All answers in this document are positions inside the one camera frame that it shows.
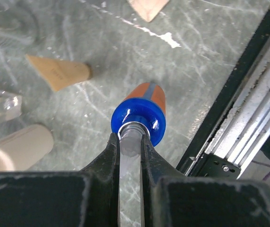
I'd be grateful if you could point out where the beige squeeze tube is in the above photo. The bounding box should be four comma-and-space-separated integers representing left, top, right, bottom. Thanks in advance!
26, 54, 92, 92

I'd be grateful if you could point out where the cream cylindrical bottle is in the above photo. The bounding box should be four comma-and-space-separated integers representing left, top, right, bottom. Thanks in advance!
0, 124, 54, 171

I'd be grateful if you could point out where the aluminium front frame rail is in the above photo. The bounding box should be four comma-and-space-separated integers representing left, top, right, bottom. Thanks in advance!
176, 0, 270, 180

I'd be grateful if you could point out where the orange blue spray bottle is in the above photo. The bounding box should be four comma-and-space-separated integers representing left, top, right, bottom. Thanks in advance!
111, 82, 166, 157

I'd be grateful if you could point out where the clear bottle with dark cap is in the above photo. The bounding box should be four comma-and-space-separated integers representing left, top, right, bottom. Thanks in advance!
0, 90, 22, 123

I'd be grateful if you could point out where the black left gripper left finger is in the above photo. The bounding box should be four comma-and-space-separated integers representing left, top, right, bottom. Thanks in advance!
81, 133, 120, 227

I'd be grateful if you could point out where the cream canvas tote bag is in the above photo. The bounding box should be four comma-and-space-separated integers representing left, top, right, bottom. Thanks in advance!
128, 0, 170, 22

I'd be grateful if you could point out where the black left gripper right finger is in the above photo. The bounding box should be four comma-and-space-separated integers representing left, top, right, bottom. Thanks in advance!
140, 135, 185, 227

